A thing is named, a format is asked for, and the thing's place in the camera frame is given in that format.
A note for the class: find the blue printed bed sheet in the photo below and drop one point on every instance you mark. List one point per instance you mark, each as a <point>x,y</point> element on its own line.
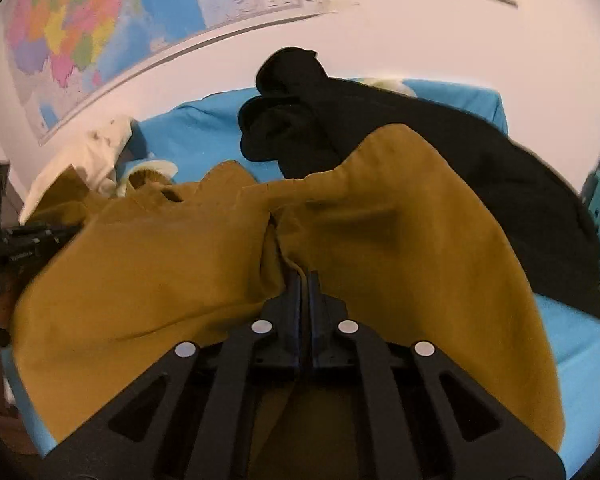
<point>195,135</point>

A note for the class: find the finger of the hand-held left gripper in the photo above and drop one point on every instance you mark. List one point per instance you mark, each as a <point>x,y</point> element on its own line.
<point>35,242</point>

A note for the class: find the colourful wall map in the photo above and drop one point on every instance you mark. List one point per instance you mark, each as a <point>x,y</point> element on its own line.
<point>105,10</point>

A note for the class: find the olive brown jacket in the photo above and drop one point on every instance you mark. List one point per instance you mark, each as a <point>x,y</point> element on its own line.
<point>405,240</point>

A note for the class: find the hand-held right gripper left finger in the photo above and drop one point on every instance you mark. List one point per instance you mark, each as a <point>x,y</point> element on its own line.
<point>295,320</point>

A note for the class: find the cream garment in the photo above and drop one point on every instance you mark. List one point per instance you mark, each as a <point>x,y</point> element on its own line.
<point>90,160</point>

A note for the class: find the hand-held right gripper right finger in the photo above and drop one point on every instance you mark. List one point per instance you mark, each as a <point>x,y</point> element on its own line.
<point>314,320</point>

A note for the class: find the black garment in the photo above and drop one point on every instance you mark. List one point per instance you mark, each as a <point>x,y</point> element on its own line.
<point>480,160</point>

